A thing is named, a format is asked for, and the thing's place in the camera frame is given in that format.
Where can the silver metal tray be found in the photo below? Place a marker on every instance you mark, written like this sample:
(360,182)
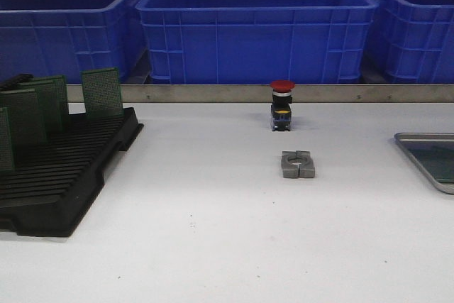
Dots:
(402,139)

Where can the black slotted board rack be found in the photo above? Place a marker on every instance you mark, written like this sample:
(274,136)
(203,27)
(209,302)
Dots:
(55,183)

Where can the dark green left circuit board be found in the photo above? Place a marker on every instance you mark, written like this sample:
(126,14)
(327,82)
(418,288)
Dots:
(25,117)

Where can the rear right green circuit board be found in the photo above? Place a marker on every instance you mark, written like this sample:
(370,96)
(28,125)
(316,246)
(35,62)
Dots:
(102,93)

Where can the grey split clamp block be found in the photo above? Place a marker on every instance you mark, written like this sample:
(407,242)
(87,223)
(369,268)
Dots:
(297,164)

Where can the right front blue crate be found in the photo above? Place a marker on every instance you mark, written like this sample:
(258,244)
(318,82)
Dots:
(411,41)

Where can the centre blue plastic crate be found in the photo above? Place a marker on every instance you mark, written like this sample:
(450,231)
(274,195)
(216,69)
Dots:
(256,41)

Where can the left front blue crate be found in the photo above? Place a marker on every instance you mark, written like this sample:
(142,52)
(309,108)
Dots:
(67,37)

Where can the leftmost edge green circuit board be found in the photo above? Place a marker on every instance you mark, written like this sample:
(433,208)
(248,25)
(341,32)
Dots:
(6,147)

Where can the green perforated circuit board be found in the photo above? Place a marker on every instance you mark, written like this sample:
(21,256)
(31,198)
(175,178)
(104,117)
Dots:
(440,164)
(421,150)

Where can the rear left green circuit board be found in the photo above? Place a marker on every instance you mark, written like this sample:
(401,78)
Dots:
(52,98)

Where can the red emergency stop button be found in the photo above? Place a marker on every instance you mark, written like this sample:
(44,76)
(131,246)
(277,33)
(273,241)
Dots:
(281,113)

